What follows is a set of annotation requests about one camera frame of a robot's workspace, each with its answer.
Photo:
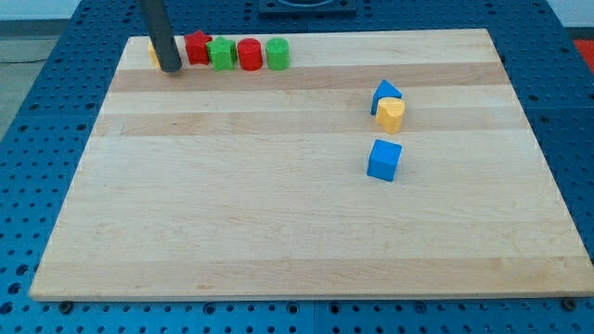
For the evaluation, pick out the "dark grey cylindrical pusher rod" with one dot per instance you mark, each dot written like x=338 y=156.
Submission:
x=161 y=35

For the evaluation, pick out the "blue cube block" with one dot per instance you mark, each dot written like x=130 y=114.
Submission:
x=383 y=160

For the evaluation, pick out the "yellow block behind rod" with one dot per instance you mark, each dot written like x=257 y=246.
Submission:
x=153 y=55

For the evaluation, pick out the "red star block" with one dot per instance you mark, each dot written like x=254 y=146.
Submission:
x=196 y=47

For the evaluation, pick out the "green star block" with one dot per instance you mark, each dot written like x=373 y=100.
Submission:
x=222 y=53

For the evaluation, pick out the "red cylinder block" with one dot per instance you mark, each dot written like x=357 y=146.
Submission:
x=250 y=54

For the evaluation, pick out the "green cylinder block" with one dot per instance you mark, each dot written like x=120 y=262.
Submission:
x=277 y=51

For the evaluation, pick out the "light wooden board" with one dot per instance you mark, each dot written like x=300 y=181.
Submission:
x=238 y=185

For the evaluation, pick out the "blue triangular prism block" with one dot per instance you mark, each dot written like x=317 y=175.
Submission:
x=385 y=89

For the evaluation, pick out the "yellow heart block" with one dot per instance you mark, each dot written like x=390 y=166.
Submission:
x=390 y=113

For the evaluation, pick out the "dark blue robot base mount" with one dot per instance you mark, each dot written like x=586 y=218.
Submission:
x=281 y=8

